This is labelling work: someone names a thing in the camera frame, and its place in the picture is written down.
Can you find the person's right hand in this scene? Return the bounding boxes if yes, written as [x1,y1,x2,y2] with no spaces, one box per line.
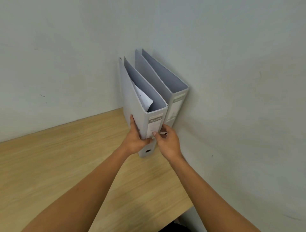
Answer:
[153,124,184,163]

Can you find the person's left hand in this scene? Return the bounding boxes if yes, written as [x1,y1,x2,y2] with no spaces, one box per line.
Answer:
[121,114,155,155]

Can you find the grey binder with paper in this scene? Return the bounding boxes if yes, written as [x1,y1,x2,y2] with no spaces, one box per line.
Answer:
[119,57,169,159]

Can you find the person's left forearm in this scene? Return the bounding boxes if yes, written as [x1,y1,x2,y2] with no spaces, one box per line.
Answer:
[20,145,134,232]

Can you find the person's right forearm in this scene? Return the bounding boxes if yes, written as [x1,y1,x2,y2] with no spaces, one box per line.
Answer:
[168,154,262,232]

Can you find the white paper sheet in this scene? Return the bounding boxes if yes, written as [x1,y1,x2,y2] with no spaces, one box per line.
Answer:
[130,79,154,113]

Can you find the grey lever arch binder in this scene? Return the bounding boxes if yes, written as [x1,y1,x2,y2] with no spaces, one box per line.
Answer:
[135,49,190,127]

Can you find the dark clothing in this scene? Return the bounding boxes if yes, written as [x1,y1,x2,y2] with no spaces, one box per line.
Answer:
[165,212,199,232]

